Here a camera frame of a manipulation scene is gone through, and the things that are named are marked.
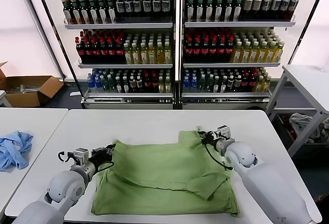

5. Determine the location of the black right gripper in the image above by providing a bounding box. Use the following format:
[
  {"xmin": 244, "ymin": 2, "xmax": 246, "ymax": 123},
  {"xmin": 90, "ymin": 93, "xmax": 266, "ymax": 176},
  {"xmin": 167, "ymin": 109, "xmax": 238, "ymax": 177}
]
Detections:
[{"xmin": 197, "ymin": 130, "xmax": 220, "ymax": 146}]

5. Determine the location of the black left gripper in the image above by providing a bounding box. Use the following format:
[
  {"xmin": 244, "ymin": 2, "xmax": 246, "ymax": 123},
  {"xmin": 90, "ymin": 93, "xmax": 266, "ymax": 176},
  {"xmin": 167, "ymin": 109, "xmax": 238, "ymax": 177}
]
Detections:
[{"xmin": 89, "ymin": 144, "xmax": 117, "ymax": 165}]

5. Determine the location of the green polo shirt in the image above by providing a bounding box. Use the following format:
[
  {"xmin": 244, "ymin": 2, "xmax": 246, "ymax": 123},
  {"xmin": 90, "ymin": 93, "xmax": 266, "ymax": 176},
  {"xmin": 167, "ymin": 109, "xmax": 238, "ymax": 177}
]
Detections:
[{"xmin": 91, "ymin": 126, "xmax": 241, "ymax": 218}]

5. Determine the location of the grey white clothes pile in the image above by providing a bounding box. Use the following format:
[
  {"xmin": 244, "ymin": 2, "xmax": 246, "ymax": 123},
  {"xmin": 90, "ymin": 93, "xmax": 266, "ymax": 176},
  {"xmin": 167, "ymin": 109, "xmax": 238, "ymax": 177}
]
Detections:
[{"xmin": 288, "ymin": 113, "xmax": 321, "ymax": 140}]

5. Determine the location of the grey metal shelving unit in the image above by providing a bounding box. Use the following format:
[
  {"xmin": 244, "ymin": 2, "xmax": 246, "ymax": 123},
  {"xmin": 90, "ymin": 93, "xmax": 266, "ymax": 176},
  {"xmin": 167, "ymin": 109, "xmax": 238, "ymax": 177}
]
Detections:
[
  {"xmin": 48, "ymin": 0, "xmax": 180, "ymax": 110},
  {"xmin": 179, "ymin": 0, "xmax": 309, "ymax": 110}
]

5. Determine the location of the grey metal shelf board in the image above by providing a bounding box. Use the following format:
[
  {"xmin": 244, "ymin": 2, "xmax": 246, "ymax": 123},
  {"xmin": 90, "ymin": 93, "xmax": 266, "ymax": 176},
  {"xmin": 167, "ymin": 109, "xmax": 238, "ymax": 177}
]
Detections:
[
  {"xmin": 64, "ymin": 23, "xmax": 173, "ymax": 31},
  {"xmin": 181, "ymin": 92, "xmax": 270, "ymax": 99},
  {"xmin": 78, "ymin": 63, "xmax": 173, "ymax": 70},
  {"xmin": 184, "ymin": 22, "xmax": 296, "ymax": 29},
  {"xmin": 182, "ymin": 62, "xmax": 281, "ymax": 69},
  {"xmin": 83, "ymin": 92, "xmax": 174, "ymax": 100}
]

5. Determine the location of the white side table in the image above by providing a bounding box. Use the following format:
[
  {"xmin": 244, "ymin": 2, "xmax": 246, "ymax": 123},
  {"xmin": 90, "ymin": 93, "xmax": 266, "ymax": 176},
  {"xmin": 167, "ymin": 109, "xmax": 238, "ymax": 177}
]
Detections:
[{"xmin": 0, "ymin": 108, "xmax": 69, "ymax": 211}]

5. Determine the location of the dark storage basket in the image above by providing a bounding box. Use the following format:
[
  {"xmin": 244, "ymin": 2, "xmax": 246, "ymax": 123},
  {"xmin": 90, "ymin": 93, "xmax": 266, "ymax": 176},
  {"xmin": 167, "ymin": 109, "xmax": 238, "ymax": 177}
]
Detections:
[{"xmin": 274, "ymin": 113, "xmax": 329, "ymax": 159}]

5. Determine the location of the yellow juice bottle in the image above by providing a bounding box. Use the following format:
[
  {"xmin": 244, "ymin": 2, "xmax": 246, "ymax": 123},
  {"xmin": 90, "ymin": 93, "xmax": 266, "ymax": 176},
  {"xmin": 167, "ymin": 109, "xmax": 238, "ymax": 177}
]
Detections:
[
  {"xmin": 264, "ymin": 43, "xmax": 275, "ymax": 64},
  {"xmin": 139, "ymin": 43, "xmax": 149, "ymax": 65},
  {"xmin": 156, "ymin": 43, "xmax": 165, "ymax": 65},
  {"xmin": 148, "ymin": 43, "xmax": 156, "ymax": 65},
  {"xmin": 131, "ymin": 44, "xmax": 140, "ymax": 65},
  {"xmin": 272, "ymin": 43, "xmax": 283, "ymax": 64},
  {"xmin": 231, "ymin": 43, "xmax": 242, "ymax": 64},
  {"xmin": 240, "ymin": 43, "xmax": 250, "ymax": 64},
  {"xmin": 163, "ymin": 42, "xmax": 173, "ymax": 65},
  {"xmin": 248, "ymin": 43, "xmax": 259, "ymax": 64},
  {"xmin": 256, "ymin": 43, "xmax": 267, "ymax": 64},
  {"xmin": 123, "ymin": 44, "xmax": 132, "ymax": 65}
]

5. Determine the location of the crumpled light blue garment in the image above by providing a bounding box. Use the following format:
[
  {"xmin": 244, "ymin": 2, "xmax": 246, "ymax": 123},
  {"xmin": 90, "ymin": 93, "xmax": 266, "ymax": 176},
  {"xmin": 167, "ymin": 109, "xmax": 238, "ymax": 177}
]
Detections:
[{"xmin": 0, "ymin": 130, "xmax": 34, "ymax": 172}]

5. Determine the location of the open brown cardboard box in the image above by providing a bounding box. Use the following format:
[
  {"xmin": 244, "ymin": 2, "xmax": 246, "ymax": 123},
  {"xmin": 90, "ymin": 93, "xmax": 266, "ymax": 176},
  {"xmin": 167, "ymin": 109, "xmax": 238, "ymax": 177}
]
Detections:
[{"xmin": 0, "ymin": 76, "xmax": 65, "ymax": 108}]

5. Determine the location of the clear plastic packaging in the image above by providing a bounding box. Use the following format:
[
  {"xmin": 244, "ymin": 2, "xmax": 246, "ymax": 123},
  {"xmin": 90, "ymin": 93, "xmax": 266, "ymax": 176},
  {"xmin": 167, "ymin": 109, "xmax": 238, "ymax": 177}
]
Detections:
[{"xmin": 20, "ymin": 84, "xmax": 42, "ymax": 93}]

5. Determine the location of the white furniture corner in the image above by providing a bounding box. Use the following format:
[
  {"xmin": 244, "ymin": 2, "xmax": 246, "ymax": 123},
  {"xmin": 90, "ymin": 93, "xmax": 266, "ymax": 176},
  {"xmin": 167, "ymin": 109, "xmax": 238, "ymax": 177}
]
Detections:
[{"xmin": 0, "ymin": 91, "xmax": 11, "ymax": 108}]

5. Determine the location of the black metal pole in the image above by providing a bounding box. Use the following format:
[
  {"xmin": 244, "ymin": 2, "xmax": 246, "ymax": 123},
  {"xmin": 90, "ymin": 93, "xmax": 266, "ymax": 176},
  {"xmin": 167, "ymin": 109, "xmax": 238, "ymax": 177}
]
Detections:
[
  {"xmin": 32, "ymin": 0, "xmax": 85, "ymax": 109},
  {"xmin": 287, "ymin": 0, "xmax": 327, "ymax": 66}
]

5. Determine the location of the green capped tea bottle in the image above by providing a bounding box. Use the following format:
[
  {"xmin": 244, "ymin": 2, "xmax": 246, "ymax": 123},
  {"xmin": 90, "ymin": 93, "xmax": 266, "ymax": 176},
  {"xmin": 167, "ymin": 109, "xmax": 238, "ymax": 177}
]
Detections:
[
  {"xmin": 223, "ymin": 0, "xmax": 233, "ymax": 24},
  {"xmin": 62, "ymin": 0, "xmax": 73, "ymax": 26},
  {"xmin": 88, "ymin": 0, "xmax": 100, "ymax": 26},
  {"xmin": 70, "ymin": 0, "xmax": 82, "ymax": 26},
  {"xmin": 106, "ymin": 0, "xmax": 117, "ymax": 25},
  {"xmin": 186, "ymin": 0, "xmax": 195, "ymax": 24},
  {"xmin": 232, "ymin": 0, "xmax": 243, "ymax": 23},
  {"xmin": 214, "ymin": 0, "xmax": 224, "ymax": 24},
  {"xmin": 195, "ymin": 0, "xmax": 205, "ymax": 24},
  {"xmin": 78, "ymin": 0, "xmax": 91, "ymax": 26},
  {"xmin": 204, "ymin": 0, "xmax": 214, "ymax": 24},
  {"xmin": 97, "ymin": 0, "xmax": 108, "ymax": 26}
]

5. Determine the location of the dark green cloth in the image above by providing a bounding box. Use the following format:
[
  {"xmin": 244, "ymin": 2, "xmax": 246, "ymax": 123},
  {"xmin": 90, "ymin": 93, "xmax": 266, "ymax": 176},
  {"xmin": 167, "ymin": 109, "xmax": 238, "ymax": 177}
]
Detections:
[{"xmin": 320, "ymin": 117, "xmax": 329, "ymax": 141}]

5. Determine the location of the white capped dark tea bottle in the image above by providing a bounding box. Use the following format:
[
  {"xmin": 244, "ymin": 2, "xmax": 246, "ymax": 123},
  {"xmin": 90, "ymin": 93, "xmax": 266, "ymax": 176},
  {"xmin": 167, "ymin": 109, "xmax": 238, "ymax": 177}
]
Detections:
[
  {"xmin": 242, "ymin": 0, "xmax": 253, "ymax": 22},
  {"xmin": 279, "ymin": 0, "xmax": 290, "ymax": 22},
  {"xmin": 251, "ymin": 0, "xmax": 262, "ymax": 22},
  {"xmin": 133, "ymin": 0, "xmax": 143, "ymax": 24},
  {"xmin": 124, "ymin": 0, "xmax": 134, "ymax": 24},
  {"xmin": 142, "ymin": 0, "xmax": 153, "ymax": 24},
  {"xmin": 152, "ymin": 0, "xmax": 162, "ymax": 24},
  {"xmin": 287, "ymin": 0, "xmax": 299, "ymax": 22},
  {"xmin": 269, "ymin": 0, "xmax": 281, "ymax": 22},
  {"xmin": 161, "ymin": 0, "xmax": 171, "ymax": 24},
  {"xmin": 115, "ymin": 0, "xmax": 126, "ymax": 24},
  {"xmin": 261, "ymin": 0, "xmax": 271, "ymax": 22}
]

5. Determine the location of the grey metal pole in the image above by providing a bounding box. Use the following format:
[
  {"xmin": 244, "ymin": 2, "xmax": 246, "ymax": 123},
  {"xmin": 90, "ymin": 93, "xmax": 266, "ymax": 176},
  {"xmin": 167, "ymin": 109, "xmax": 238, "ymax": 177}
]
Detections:
[{"xmin": 17, "ymin": 0, "xmax": 66, "ymax": 81}]

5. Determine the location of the black left gripper cable loop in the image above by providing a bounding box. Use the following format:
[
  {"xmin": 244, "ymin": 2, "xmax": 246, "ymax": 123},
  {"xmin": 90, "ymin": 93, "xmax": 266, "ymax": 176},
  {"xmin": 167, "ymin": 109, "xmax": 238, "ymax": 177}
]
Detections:
[{"xmin": 95, "ymin": 161, "xmax": 114, "ymax": 172}]

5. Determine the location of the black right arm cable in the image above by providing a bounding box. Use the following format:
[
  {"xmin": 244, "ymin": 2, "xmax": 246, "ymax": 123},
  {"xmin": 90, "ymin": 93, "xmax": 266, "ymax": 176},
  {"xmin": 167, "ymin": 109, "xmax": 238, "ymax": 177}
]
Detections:
[{"xmin": 202, "ymin": 141, "xmax": 233, "ymax": 171}]

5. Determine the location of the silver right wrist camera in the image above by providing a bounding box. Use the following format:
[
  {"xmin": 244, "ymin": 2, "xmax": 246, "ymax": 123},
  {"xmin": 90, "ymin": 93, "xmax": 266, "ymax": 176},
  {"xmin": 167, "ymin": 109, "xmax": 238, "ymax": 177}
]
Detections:
[{"xmin": 217, "ymin": 125, "xmax": 231, "ymax": 140}]

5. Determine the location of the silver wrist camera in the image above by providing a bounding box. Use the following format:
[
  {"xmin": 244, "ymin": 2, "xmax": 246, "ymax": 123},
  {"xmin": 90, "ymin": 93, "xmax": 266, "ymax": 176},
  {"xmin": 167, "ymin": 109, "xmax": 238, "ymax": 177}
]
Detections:
[
  {"xmin": 217, "ymin": 125, "xmax": 231, "ymax": 140},
  {"xmin": 73, "ymin": 148, "xmax": 90, "ymax": 163}
]

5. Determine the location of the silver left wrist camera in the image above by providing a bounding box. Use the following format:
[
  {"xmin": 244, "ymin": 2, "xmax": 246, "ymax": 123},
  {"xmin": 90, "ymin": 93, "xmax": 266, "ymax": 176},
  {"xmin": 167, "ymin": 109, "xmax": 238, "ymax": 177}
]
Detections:
[{"xmin": 73, "ymin": 148, "xmax": 90, "ymax": 163}]

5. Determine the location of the black left camera cable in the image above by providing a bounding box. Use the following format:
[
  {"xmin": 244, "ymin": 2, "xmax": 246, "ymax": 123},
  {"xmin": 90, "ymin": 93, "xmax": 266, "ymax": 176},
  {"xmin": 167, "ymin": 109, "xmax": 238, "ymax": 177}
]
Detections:
[{"xmin": 58, "ymin": 151, "xmax": 75, "ymax": 163}]

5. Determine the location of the grey metal frame table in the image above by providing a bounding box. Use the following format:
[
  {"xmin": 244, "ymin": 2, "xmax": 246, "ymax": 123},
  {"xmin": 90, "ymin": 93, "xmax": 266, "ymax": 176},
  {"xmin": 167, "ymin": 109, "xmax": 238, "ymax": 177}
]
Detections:
[{"xmin": 264, "ymin": 64, "xmax": 329, "ymax": 158}]

